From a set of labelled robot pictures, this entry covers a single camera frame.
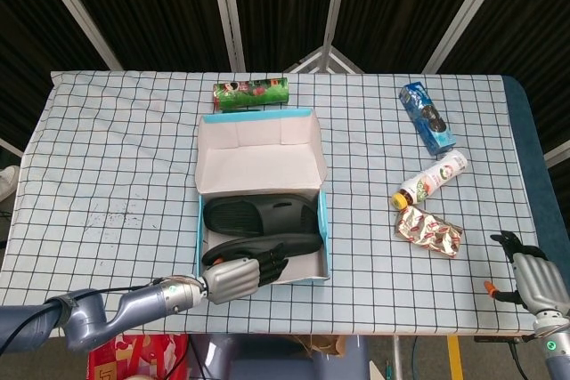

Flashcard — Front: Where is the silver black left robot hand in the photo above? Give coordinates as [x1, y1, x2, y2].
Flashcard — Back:
[202, 240, 290, 305]

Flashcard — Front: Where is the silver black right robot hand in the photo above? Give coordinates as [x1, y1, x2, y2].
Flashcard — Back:
[484, 230, 570, 314]

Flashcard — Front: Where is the black rubber slipper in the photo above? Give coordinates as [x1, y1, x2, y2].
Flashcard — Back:
[203, 195, 322, 237]
[200, 233, 324, 268]

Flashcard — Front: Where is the light blue cardboard shoe box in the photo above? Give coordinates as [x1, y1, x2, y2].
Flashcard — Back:
[194, 107, 331, 286]

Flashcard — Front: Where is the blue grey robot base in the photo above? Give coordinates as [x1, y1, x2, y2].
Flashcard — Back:
[189, 334, 371, 380]

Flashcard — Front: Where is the blue cookie box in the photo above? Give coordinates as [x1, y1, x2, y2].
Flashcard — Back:
[398, 81, 458, 157]

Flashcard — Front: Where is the brown paper bag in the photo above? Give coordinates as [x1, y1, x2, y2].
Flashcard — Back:
[296, 334, 347, 357]

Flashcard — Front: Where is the red patterned bag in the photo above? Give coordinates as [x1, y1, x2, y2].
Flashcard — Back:
[87, 333, 191, 380]

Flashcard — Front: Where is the gold and red foil bag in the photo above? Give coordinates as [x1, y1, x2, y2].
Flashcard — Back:
[394, 204, 464, 260]

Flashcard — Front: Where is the blue table pad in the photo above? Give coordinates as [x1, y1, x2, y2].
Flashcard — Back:
[502, 75, 558, 261]

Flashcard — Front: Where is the white bottle with yellow cap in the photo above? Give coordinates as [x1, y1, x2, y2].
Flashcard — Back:
[391, 150, 469, 211]

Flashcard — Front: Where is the white black checkered tablecloth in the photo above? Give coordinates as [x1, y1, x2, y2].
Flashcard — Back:
[0, 69, 547, 348]

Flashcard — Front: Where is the metal table leg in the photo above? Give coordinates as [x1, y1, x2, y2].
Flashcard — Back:
[391, 335, 404, 380]

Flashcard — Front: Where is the green cylindrical snack package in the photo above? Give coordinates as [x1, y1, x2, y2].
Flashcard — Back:
[211, 77, 290, 112]

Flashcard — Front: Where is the black pleated curtain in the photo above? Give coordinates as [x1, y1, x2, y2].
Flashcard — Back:
[0, 0, 570, 163]

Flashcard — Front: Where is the white metal frame bar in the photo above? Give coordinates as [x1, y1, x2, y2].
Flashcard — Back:
[542, 141, 570, 167]
[0, 137, 23, 158]

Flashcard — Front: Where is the green cable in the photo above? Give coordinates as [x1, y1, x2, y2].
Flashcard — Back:
[411, 335, 423, 380]

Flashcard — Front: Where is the white triangular frame foot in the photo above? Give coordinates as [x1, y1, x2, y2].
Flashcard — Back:
[284, 45, 364, 75]

